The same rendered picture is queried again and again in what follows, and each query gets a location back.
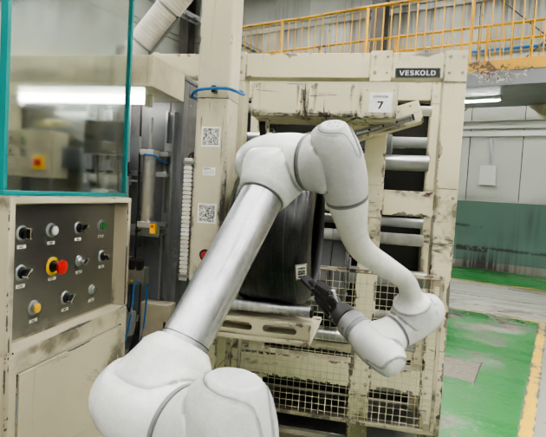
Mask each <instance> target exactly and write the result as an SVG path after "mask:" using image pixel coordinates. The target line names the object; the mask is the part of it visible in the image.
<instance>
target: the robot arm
mask: <svg viewBox="0 0 546 437"><path fill-rule="evenodd" d="M235 168H236V172H237V176H238V177H239V178H240V182H239V183H240V191H241V192H240V193H239V194H238V196H237V199H236V200H235V202H234V204H233V206H232V208H231V209H230V211H229V213H228V214H227V216H226V218H225V220H224V222H223V224H222V225H221V227H220V228H219V230H218V233H217V235H216V236H215V238H214V239H213V241H212V243H211V245H210V247H209V249H208V250H207V252H206V254H205V256H204V257H203V259H202V261H201V263H200V265H199V266H198V268H197V270H196V271H195V273H194V275H193V277H192V279H191V281H190V283H189V284H188V286H187V287H186V289H185V292H184V293H183V295H182V297H181V298H180V300H179V302H178V304H177V306H176V307H175V309H174V311H173V313H172V314H171V316H170V318H169V320H168V322H167V323H166V326H165V327H164V328H163V330H162V331H157V332H154V333H152V334H150V335H148V336H145V337H143V339H142V340H141V341H140V342H139V343H138V344H137V345H136V346H135V347H134V348H133V349H132V350H131V351H130V352H129V353H128V354H127V355H125V356H124V357H121V358H119V359H117V360H115V361H114V362H112V363H111V364H109V365H108V366H107V367H106V368H105V369H103V370H102V371H101V373H100V374H99V375H98V377H97V378H96V380H95V381H94V384H93V386H92V388H91V390H90V394H89V398H88V408H89V413H90V415H91V418H92V420H93V422H94V424H95V426H96V428H97V430H98V431H99V433H100V434H101V436H102V437H279V428H278V420H277V415H276V407H275V403H274V401H273V398H272V395H271V393H270V390H269V388H268V387H267V385H266V384H265V383H264V382H263V381H262V380H261V378H260V377H258V376H257V375H255V374H253V373H251V372H250V371H248V370H244V369H238V368H220V369H214V370H211V362H210V358H209V356H208V355H207V354H208V352H209V350H210V348H211V346H212V344H213V342H214V340H215V338H216V336H217V334H218V332H219V330H220V328H221V326H222V324H223V322H224V320H225V318H226V316H227V314H228V312H229V310H230V308H231V306H232V304H233V302H234V300H235V298H236V296H237V294H238V292H239V290H240V288H241V286H242V284H243V282H244V280H245V278H246V276H247V274H248V272H249V270H250V267H251V266H252V264H253V262H254V260H255V258H256V256H257V254H258V252H259V250H260V248H261V246H262V244H263V241H264V240H265V238H266V236H267V234H268V232H269V230H270V228H271V226H272V224H273V222H274V220H275V218H276V215H277V214H278V212H279V211H281V210H282V209H283V208H285V207H287V206H288V205H289V203H290V202H292V201H293V200H294V199H295V198H296V197H297V196H298V195H300V194H301V193H302V191H311V192H317V193H320V194H323V196H324V198H325V201H326V204H327V207H328V209H329V211H330V214H331V216H332V218H333V220H334V222H335V226H336V228H337V231H338V232H339V235H340V237H341V241H342V243H343V244H344V246H345V248H346V250H347V251H348V253H349V254H350V255H351V256H352V258H353V259H354V260H356V261H357V262H358V263H359V264H361V265H363V266H364V267H366V268H368V269H369V270H371V271H372V272H374V273H376V274H378V275H379V276H381V277H383V278H385V279H386V280H388V281H389V282H391V283H393V284H395V285H396V286H397V287H398V289H399V294H398V295H397V296H396V297H395V298H394V299H393V305H392V308H391V309H390V314H388V315H387V316H385V317H383V318H381V319H378V320H374V321H370V319H369V318H367V317H366V316H365V315H364V314H363V313H361V312H360V311H359V310H355V309H354V308H353V307H352V306H351V305H350V304H348V303H343V302H342V301H341V299H340V298H339V297H337V295H336V292H337V289H335V288H332V287H330V286H328V285H327V284H325V283H324V282H322V281H321V280H320V281H318V282H316V281H315V280H314V279H312V278H311V277H310V276H309V275H306V276H303V277H301V282H302V283H303V284H304V285H305V286H306V287H307V288H308V289H309V290H310V291H311V292H313V293H311V296H314V300H315V302H316V303H317V304H318V306H319V307H320V308H321V310H322V311H323V312H324V314H325V315H326V316H327V318H328V320H329V321H330V322H332V323H333V324H334V325H335V326H336V327H337V329H338V332H339V333H340V334H341V335H342V336H343V337H344V338H345V339H346V340H347V342H349V343H350V344H351V346H352V348H353V350H354V352H355V353H356V355H358V356H359V357H360V359H362V361H364V363H366V365H368V366H369V367H370V368H371V369H373V370H374V371H376V372H377V373H379V374H380V375H383V376H385V377H391V376H394V375H397V374H398V373H399V372H400V371H402V369H403V368H404V367H405V366H406V352H405V348H407V347H408V346H410V345H412V344H415V343H416V342H418V341H420V340H422V339H423V338H425V337H426V336H428V335H429V334H431V333H432V332H433V331H434V330H435V329H436V328H438V326H439V325H440V324H441V322H442V321H443V319H444V317H445V306H444V304H443V303H442V301H441V300H440V299H439V298H438V297H437V296H435V295H433V294H429V293H424V292H421V289H420V287H419V283H418V281H417V280H416V278H415V276H414V275H413V274H412V273H411V272H410V271H409V270H408V269H407V268H406V267H404V266H403V265H402V264H400V263H399V262H397V261H396V260H394V259H393V258H391V257H390V256H389V255H387V254H386V253H385V252H384V251H382V250H381V249H380V248H378V247H377V246H376V245H375V244H374V243H373V242H372V241H371V239H370V237H369V236H368V231H367V210H368V176H367V167H366V162H365V159H364V155H363V152H362V149H361V145H360V142H359V141H358V139H357V137H356V135H355V133H354V131H353V130H352V128H351V127H350V126H349V125H348V124H347V123H346V122H344V121H340V120H330V121H324V122H323V123H322V124H320V125H318V126H317V127H315V128H314V129H313V131H312V132H311V134H300V133H279V134H265V135H261V136H258V137H256V138H254V139H252V140H249V141H247V142H246V143H244V144H243V145H242V146H241V147H240V149H239V150H238V152H237V156H236V161H235ZM318 300H319V301H318Z"/></svg>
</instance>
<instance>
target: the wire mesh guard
mask: <svg viewBox="0 0 546 437"><path fill-rule="evenodd" d="M321 270H325V271H333V280H327V274H326V283H327V281H334V271H339V272H340V278H341V271H343V272H346V273H347V276H348V272H353V273H354V274H355V273H360V274H361V273H362V274H372V275H378V274H376V273H374V272H372V271H371V270H364V269H355V268H345V267H334V266H325V265H321V266H320V274H321ZM412 274H413V273H412ZM413 275H414V276H415V278H417V279H418V278H420V279H424V284H425V279H430V280H431V289H430V290H432V280H439V281H440V287H439V290H436V291H439V299H440V300H441V301H442V303H443V302H444V290H445V277H442V276H433V275H423V274H413ZM441 324H442V322H441ZM441 324H440V325H439V326H438V327H437V329H436V332H435V333H436V339H435V340H436V341H435V352H429V353H434V359H429V360H434V364H433V366H430V367H433V373H431V374H433V375H432V380H431V381H432V392H431V393H427V394H432V397H431V400H428V401H431V406H430V407H429V408H430V414H429V415H430V420H424V421H429V432H427V431H422V429H418V428H413V427H407V426H405V427H402V426H400V423H401V422H400V419H399V422H397V423H399V425H398V426H396V425H393V422H396V421H393V417H392V421H391V422H392V425H391V424H386V416H385V420H380V421H385V423H379V415H378V419H375V420H378V422H373V421H372V419H373V418H372V415H371V418H368V419H371V421H365V418H367V417H365V415H364V417H363V418H364V421H363V420H358V417H362V416H357V419H352V418H351V417H350V418H346V417H340V416H338V414H339V413H338V409H337V413H335V414H337V416H334V415H331V413H333V412H330V415H329V414H318V411H322V410H318V409H317V413H312V412H307V411H305V407H304V411H301V410H295V409H292V407H294V406H290V407H291V409H289V408H286V406H288V405H286V401H285V405H284V406H285V408H279V407H276V411H277V412H279V413H285V414H295V415H300V416H307V417H312V418H317V419H324V420H329V421H339V422H345V423H350V424H356V425H362V426H368V427H377V428H384V429H389V430H394V431H401V432H406V433H412V434H422V435H428V436H433V425H434V414H435V402H436V391H437V380H438V369H439V347H440V336H441ZM242 342H243V339H238V343H237V368H238V369H240V368H244V366H243V367H241V362H245V360H243V361H241V357H242ZM245 350H246V348H245V342H244V353H245ZM402 424H407V423H402ZM408 425H413V424H408ZM413 426H418V425H413Z"/></svg>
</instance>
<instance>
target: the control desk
mask: <svg viewBox="0 0 546 437"><path fill-rule="evenodd" d="M131 201H132V199H131V198H127V197H100V196H25V195H0V437H102V436H101V434H100V433H99V431H98V430H97V428H96V426H95V424H94V422H93V420H92V418H91V415H90V413H89V408H88V398H89V394H90V390H91V388H92V386H93V384H94V381H95V380H96V378H97V377H98V375H99V374H100V373H101V371H102V370H103V369H105V368H106V367H107V366H108V365H109V364H111V363H112V362H114V361H115V360H117V359H119V358H121V357H124V356H125V337H126V316H127V307H126V306H125V304H126V303H127V283H128V263H129V242H130V221H131Z"/></svg>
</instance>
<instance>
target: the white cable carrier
mask: <svg viewBox="0 0 546 437"><path fill-rule="evenodd" d="M184 165H185V166H184V169H185V170H184V173H187V174H184V178H187V179H184V182H185V183H184V184H183V186H184V187H183V190H186V191H183V194H186V195H183V200H182V202H183V204H182V206H184V207H183V208H182V211H185V212H182V215H183V216H182V217H181V218H182V220H181V223H184V224H182V225H181V227H184V228H181V231H182V232H181V234H180V235H182V236H181V237H180V239H184V240H181V241H180V243H181V244H183V245H180V248H181V249H180V251H182V252H180V254H179V255H180V256H183V257H180V258H179V260H181V261H179V263H180V266H179V268H183V269H179V272H180V273H179V274H182V275H189V263H190V256H189V255H190V244H189V243H191V236H190V235H191V232H190V230H191V228H192V224H190V223H191V222H192V212H191V210H192V192H193V187H192V186H193V174H194V171H193V170H194V164H184ZM188 178H189V179H188ZM188 182H190V183H188ZM188 194H189V195H188ZM184 215H185V216H184Z"/></svg>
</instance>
